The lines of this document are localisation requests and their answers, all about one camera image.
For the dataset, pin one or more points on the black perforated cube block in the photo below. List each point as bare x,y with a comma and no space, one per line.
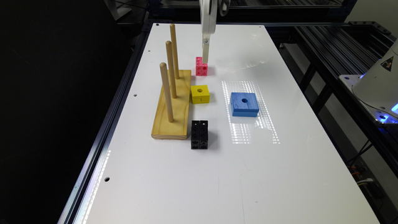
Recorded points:
199,134

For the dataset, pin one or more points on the front wooden peg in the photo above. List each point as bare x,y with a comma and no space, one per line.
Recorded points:
166,87

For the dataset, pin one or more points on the wooden peg board base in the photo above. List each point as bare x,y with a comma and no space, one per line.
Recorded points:
162,128

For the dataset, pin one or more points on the wooden peg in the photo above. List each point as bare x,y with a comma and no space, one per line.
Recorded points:
170,61
174,50
166,87

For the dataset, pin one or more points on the blue square block with hole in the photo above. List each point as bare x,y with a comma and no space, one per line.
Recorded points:
244,104

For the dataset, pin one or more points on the metal robot mounting plate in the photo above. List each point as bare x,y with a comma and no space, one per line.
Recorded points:
378,116

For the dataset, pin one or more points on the yellow block with hole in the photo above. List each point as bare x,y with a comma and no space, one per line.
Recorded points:
200,94

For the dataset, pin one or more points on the black aluminium table frame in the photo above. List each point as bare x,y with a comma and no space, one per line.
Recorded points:
311,155

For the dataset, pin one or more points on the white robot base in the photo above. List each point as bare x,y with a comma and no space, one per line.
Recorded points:
378,86

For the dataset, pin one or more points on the pink perforated cube block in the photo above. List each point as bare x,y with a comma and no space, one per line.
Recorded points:
201,68

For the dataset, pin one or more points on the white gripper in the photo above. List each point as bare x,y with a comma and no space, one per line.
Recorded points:
209,10

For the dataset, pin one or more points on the rear wooden peg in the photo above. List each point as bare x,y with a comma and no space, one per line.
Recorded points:
174,50

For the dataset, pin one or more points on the middle wooden peg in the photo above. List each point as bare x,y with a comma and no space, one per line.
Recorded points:
170,61

